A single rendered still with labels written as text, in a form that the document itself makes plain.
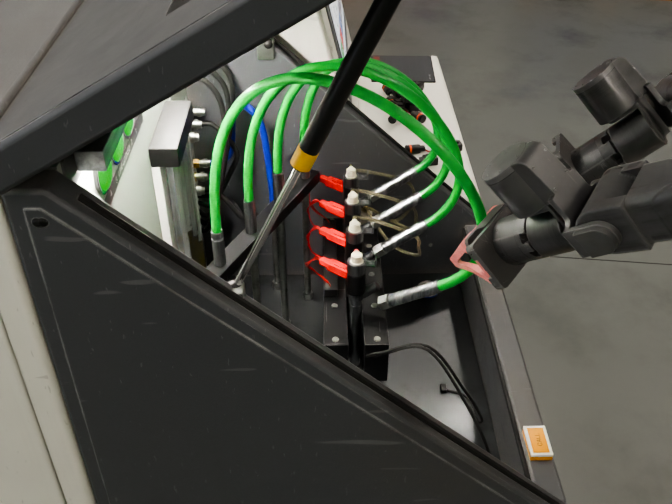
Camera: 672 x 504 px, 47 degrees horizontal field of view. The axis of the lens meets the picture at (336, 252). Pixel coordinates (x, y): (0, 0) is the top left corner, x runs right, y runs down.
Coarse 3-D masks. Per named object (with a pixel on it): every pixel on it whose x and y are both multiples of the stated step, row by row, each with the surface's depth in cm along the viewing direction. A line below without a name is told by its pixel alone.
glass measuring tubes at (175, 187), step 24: (168, 120) 108; (192, 120) 114; (168, 144) 103; (168, 168) 105; (192, 168) 118; (168, 192) 110; (192, 192) 120; (168, 216) 109; (192, 216) 119; (168, 240) 111; (192, 240) 117
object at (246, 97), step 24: (240, 96) 94; (360, 96) 88; (408, 120) 87; (216, 144) 100; (432, 144) 88; (216, 168) 102; (456, 168) 88; (216, 192) 105; (216, 216) 107; (480, 216) 91
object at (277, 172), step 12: (336, 60) 111; (384, 72) 112; (300, 84) 113; (408, 84) 113; (288, 96) 114; (420, 96) 114; (288, 108) 115; (276, 132) 118; (276, 144) 119; (444, 144) 119; (276, 156) 120; (276, 168) 121; (444, 168) 122; (276, 180) 122; (444, 180) 124; (276, 192) 124; (420, 192) 125; (432, 192) 125; (396, 204) 127; (408, 204) 126; (384, 216) 127
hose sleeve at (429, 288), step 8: (408, 288) 102; (416, 288) 101; (424, 288) 100; (432, 288) 100; (392, 296) 103; (400, 296) 102; (408, 296) 102; (416, 296) 101; (424, 296) 101; (392, 304) 104; (400, 304) 103
